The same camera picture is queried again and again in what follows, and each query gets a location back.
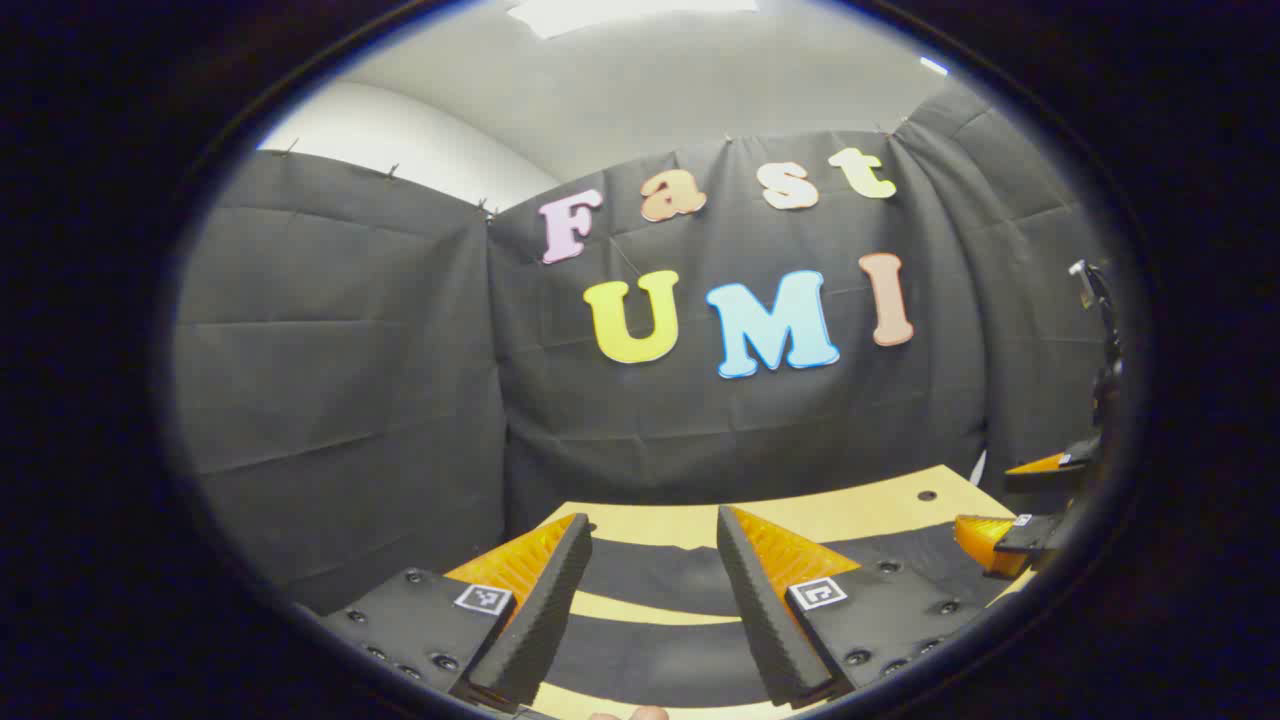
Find black backdrop cloth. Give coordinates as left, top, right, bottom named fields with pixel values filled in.
left=172, top=80, right=1126, bottom=613

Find dark grey jeans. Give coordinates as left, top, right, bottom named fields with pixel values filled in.
left=540, top=522, right=1013, bottom=709

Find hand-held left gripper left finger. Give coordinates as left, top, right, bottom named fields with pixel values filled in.
left=318, top=512, right=594, bottom=709

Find large ceiling light panel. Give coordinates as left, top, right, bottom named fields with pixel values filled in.
left=505, top=0, right=761, bottom=40

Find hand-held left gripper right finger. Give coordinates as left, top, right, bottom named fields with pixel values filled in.
left=716, top=505, right=1009, bottom=711

